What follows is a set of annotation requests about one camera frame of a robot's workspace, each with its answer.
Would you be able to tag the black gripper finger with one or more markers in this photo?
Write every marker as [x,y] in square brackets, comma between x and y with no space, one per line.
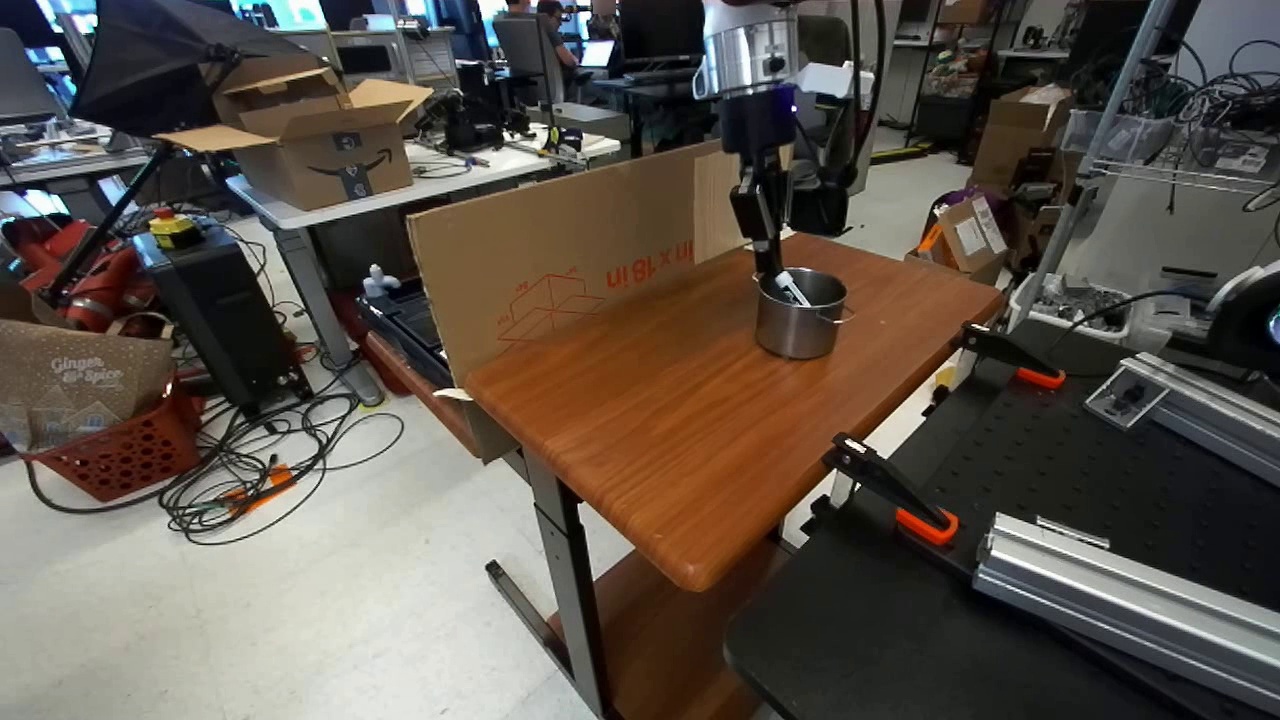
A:
[775,254]
[746,213]

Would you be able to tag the brown paper bag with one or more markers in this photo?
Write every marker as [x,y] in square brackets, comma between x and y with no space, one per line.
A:
[81,383]

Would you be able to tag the silver aluminium extrusion rail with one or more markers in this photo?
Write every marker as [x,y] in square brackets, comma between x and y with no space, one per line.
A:
[1212,414]
[1133,605]

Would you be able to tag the black fabric light reflector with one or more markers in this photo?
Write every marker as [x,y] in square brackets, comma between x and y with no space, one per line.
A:
[162,63]

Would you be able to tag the black perforated breadboard plate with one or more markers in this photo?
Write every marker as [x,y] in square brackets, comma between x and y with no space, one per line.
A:
[866,643]

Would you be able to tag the open cardboard shipping box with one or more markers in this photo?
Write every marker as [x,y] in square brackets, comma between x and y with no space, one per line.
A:
[325,145]

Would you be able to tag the cardboard panel with red print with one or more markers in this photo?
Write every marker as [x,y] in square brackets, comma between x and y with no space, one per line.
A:
[572,267]

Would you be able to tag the black equipment box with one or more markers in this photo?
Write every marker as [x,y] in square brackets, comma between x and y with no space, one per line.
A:
[221,320]

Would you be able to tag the white work table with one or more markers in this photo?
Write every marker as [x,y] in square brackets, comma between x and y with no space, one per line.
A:
[442,180]

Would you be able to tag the grey metal mug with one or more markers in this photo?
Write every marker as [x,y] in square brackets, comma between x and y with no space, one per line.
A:
[800,324]

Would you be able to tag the brown cardboard box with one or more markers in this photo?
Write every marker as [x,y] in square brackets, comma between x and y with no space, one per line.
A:
[1022,143]

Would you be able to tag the red floor device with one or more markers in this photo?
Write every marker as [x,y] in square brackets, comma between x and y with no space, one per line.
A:
[81,280]

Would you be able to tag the white paper strip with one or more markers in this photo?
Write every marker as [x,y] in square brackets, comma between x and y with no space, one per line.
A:
[452,394]

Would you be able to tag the yellow red emergency stop button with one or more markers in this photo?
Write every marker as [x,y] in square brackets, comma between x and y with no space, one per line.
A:
[173,231]

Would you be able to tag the small white bottle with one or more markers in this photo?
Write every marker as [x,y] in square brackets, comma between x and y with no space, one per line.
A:
[382,280]

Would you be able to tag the red plastic basket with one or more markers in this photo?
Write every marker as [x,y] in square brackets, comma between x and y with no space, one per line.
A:
[124,454]

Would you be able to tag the black orange bar clamp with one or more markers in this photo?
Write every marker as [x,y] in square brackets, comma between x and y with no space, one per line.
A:
[894,488]
[1014,359]

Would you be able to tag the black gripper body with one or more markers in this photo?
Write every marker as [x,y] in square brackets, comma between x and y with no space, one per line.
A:
[761,133]

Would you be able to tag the black white Expo marker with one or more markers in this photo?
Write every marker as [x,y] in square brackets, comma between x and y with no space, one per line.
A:
[788,285]

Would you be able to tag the grey metal table leg frame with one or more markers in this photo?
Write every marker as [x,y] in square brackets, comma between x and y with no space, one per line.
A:
[572,575]

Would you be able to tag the cardboard box with white label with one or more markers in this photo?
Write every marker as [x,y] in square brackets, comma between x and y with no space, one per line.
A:
[972,232]

